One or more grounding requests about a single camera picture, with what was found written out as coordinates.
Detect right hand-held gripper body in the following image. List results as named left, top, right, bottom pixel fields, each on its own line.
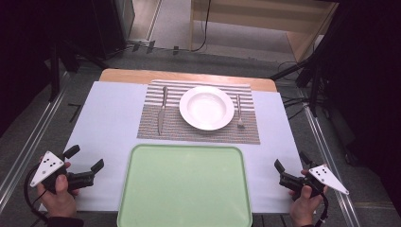
left=278, top=165, right=350, bottom=201

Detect dark cabinet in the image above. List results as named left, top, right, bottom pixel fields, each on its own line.
left=91, top=0, right=136, bottom=60

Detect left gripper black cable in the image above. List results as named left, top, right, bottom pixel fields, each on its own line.
left=24, top=164, right=50, bottom=225

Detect person's left hand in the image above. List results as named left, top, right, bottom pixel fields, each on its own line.
left=36, top=161, right=80, bottom=219

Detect person's right hand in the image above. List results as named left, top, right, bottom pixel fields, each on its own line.
left=288, top=169, right=329, bottom=227

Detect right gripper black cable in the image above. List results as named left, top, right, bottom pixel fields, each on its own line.
left=315, top=192, right=330, bottom=227

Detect silver table knife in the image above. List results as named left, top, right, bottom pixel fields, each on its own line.
left=157, top=85, right=169, bottom=136

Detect black hanging cable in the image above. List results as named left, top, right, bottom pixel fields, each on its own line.
left=190, top=0, right=212, bottom=53

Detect silver fork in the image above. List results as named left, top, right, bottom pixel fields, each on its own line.
left=235, top=94, right=246, bottom=130

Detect white table cover sheet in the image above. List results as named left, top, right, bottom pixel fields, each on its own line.
left=39, top=80, right=316, bottom=215

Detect black floor cables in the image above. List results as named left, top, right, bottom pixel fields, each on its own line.
left=277, top=61, right=316, bottom=121

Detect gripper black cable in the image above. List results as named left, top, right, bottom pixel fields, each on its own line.
left=315, top=192, right=330, bottom=227
left=24, top=164, right=50, bottom=225

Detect light wooden shelf unit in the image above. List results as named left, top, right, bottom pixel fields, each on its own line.
left=188, top=0, right=340, bottom=63

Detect metal floor rail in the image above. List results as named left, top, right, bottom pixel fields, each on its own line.
left=297, top=89, right=362, bottom=227
left=0, top=72, right=70, bottom=212

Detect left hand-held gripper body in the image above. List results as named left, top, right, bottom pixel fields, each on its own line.
left=30, top=150, right=96, bottom=194

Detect black metal stand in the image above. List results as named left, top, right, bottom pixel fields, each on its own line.
left=46, top=41, right=110, bottom=103

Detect black floor plugs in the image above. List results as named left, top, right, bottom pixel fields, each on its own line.
left=131, top=40, right=181, bottom=56

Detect green plastic tray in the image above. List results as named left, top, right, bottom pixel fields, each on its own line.
left=116, top=144, right=253, bottom=227

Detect black tripod stand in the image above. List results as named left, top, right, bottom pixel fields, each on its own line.
left=269, top=0, right=348, bottom=117

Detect striped woven placemat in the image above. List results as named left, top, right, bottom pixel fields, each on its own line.
left=136, top=79, right=261, bottom=146

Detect white deep plate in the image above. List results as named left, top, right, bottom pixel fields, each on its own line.
left=179, top=85, right=235, bottom=131

